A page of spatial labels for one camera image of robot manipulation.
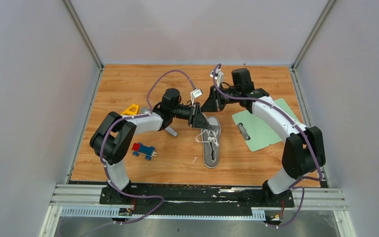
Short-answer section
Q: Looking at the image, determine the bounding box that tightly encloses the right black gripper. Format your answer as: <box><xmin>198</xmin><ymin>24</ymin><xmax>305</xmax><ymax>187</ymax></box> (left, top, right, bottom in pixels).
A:
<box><xmin>200</xmin><ymin>84</ymin><xmax>241</xmax><ymax>112</ymax></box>

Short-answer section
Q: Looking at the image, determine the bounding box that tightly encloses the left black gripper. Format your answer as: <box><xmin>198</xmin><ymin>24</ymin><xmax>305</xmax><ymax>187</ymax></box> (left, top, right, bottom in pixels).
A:
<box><xmin>171</xmin><ymin>102</ymin><xmax>212</xmax><ymax>131</ymax></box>

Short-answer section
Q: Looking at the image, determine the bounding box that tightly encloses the white shoelace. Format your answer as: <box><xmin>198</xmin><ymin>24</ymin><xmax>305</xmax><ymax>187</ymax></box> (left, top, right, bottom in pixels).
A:
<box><xmin>195</xmin><ymin>126</ymin><xmax>220</xmax><ymax>147</ymax></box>

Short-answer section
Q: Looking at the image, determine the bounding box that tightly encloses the grey canvas sneaker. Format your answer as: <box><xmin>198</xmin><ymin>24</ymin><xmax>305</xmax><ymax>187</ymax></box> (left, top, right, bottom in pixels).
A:
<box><xmin>202</xmin><ymin>117</ymin><xmax>221</xmax><ymax>168</ymax></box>

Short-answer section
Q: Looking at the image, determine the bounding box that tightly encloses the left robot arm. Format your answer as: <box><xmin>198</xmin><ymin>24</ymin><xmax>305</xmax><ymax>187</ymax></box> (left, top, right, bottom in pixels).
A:
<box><xmin>89</xmin><ymin>88</ymin><xmax>212</xmax><ymax>204</ymax></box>

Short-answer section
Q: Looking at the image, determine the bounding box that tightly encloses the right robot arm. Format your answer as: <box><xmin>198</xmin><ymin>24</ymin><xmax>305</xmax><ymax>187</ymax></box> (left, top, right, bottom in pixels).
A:
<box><xmin>201</xmin><ymin>64</ymin><xmax>326</xmax><ymax>206</ymax></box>

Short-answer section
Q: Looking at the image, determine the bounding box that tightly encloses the silver microphone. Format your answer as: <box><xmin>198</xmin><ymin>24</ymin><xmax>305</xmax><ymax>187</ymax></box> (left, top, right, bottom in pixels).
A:
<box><xmin>140</xmin><ymin>107</ymin><xmax>178</xmax><ymax>138</ymax></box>

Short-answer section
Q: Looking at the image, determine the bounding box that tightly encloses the green clipboard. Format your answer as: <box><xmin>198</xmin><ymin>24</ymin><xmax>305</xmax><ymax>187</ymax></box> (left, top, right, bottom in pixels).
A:
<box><xmin>232</xmin><ymin>96</ymin><xmax>307</xmax><ymax>152</ymax></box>

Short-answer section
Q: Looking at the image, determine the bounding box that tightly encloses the yellow toy block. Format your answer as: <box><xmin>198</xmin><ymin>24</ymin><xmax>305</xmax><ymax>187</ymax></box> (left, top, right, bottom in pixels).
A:
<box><xmin>121</xmin><ymin>104</ymin><xmax>140</xmax><ymax>116</ymax></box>

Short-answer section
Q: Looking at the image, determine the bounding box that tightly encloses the blue red toy car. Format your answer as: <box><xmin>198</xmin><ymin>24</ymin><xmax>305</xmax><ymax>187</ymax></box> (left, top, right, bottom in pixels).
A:
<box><xmin>131</xmin><ymin>143</ymin><xmax>157</xmax><ymax>160</ymax></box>

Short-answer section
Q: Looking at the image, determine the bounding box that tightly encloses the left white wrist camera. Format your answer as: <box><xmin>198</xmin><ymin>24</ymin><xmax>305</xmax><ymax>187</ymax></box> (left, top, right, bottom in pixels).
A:
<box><xmin>190</xmin><ymin>88</ymin><xmax>203</xmax><ymax>105</ymax></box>

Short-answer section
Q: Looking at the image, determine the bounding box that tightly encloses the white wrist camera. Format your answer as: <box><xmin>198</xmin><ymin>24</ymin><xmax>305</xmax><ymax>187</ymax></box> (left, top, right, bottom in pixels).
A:
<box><xmin>210</xmin><ymin>69</ymin><xmax>224</xmax><ymax>87</ymax></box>
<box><xmin>190</xmin><ymin>88</ymin><xmax>203</xmax><ymax>105</ymax></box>

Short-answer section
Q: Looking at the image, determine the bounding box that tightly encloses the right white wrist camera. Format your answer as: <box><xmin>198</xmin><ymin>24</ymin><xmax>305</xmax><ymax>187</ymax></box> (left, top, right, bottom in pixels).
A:
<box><xmin>210</xmin><ymin>69</ymin><xmax>224</xmax><ymax>87</ymax></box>

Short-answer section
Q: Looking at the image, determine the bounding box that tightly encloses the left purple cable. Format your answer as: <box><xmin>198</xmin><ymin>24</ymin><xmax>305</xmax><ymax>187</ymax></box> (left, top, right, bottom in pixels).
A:
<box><xmin>98</xmin><ymin>69</ymin><xmax>197</xmax><ymax>226</ymax></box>

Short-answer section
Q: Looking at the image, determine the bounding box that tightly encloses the purple cable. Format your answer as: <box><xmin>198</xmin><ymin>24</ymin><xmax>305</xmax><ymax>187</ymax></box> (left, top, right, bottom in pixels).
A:
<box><xmin>211</xmin><ymin>63</ymin><xmax>324</xmax><ymax>229</ymax></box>
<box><xmin>98</xmin><ymin>69</ymin><xmax>197</xmax><ymax>226</ymax></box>

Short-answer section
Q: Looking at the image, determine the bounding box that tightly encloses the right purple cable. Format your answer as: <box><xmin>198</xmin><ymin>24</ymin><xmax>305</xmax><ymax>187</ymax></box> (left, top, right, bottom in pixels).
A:
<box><xmin>211</xmin><ymin>63</ymin><xmax>324</xmax><ymax>229</ymax></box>

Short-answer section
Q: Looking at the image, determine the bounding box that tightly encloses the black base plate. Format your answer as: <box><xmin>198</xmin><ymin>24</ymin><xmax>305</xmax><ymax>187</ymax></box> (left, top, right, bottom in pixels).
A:
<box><xmin>99</xmin><ymin>183</ymin><xmax>294</xmax><ymax>216</ymax></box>

